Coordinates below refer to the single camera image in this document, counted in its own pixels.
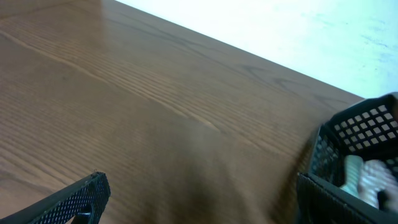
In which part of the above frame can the white plastic fork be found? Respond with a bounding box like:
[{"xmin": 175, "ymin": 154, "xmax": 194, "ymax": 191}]
[{"xmin": 358, "ymin": 160, "xmax": 397, "ymax": 212}]

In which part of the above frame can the dark green plastic basket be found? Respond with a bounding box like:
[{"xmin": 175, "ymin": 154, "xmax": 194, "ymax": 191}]
[{"xmin": 306, "ymin": 92, "xmax": 398, "ymax": 215}]

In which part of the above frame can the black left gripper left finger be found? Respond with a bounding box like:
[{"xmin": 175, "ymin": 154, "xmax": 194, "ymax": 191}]
[{"xmin": 1, "ymin": 172, "xmax": 111, "ymax": 224}]

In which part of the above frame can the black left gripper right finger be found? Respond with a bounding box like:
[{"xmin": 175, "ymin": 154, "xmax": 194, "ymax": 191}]
[{"xmin": 297, "ymin": 173, "xmax": 397, "ymax": 224}]

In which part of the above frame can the pale green plastic fork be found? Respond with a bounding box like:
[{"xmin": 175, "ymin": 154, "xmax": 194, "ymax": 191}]
[{"xmin": 340, "ymin": 155, "xmax": 364, "ymax": 198}]

